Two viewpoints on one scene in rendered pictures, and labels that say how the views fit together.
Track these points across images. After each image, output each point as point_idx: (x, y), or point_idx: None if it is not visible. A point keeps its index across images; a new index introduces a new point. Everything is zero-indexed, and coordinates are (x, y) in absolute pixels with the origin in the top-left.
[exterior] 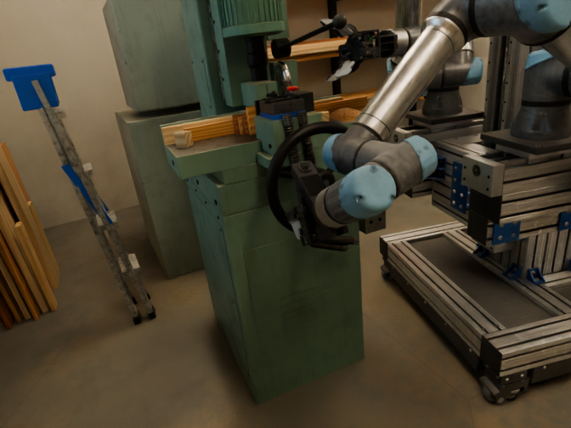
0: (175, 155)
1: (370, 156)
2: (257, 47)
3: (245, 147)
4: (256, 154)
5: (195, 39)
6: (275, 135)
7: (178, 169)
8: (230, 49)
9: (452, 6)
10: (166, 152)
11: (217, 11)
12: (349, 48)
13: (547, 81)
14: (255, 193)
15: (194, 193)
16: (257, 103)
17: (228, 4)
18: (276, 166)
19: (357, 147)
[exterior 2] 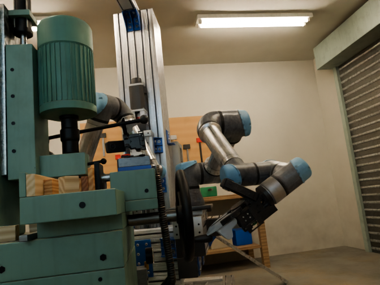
0: (106, 189)
1: (266, 165)
2: (77, 124)
3: (122, 194)
4: (124, 203)
5: None
6: (155, 179)
7: (116, 202)
8: (36, 122)
9: (215, 120)
10: (24, 208)
11: (31, 87)
12: (127, 141)
13: (194, 175)
14: (126, 242)
15: None
16: (99, 164)
17: (73, 83)
18: (189, 192)
19: (253, 164)
